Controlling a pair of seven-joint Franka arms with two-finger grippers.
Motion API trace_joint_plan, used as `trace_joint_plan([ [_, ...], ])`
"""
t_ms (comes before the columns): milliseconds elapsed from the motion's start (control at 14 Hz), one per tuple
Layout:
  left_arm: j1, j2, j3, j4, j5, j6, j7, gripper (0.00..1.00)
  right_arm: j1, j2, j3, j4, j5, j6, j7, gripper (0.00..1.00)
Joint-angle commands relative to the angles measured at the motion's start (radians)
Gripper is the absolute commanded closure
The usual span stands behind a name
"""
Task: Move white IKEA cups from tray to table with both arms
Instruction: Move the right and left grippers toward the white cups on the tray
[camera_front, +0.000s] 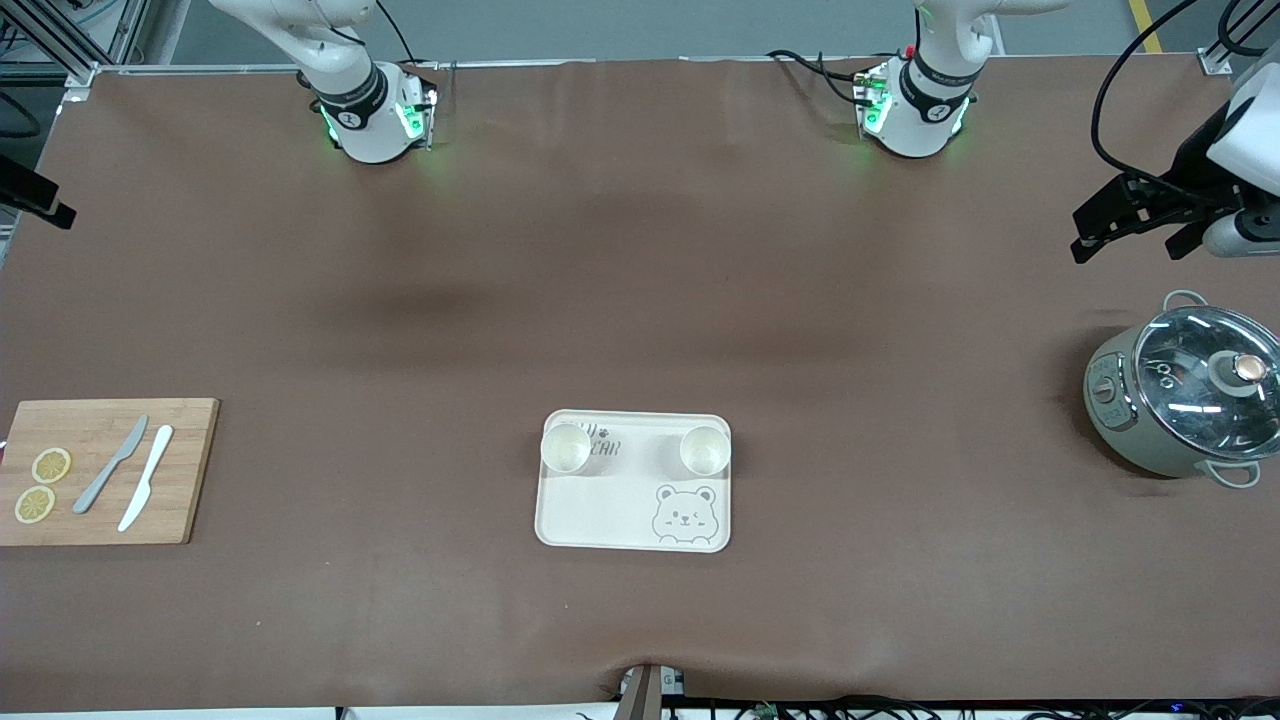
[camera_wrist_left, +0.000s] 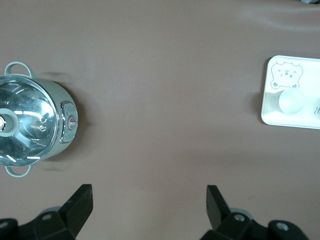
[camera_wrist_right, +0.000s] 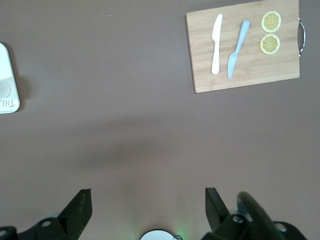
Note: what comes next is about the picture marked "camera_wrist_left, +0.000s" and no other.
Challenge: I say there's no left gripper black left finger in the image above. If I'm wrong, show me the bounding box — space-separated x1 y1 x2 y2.
14 184 94 240

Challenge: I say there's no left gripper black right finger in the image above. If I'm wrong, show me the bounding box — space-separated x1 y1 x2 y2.
201 185 251 240

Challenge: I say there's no white IKEA cup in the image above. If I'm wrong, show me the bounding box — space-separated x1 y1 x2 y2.
267 89 305 115

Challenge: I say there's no cream bear print tray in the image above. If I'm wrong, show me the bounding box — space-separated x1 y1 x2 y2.
259 55 320 130

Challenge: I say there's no grey pot glass lid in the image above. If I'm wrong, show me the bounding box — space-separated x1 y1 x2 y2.
0 61 81 177

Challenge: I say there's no brown table mat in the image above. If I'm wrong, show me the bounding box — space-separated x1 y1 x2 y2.
0 0 320 240

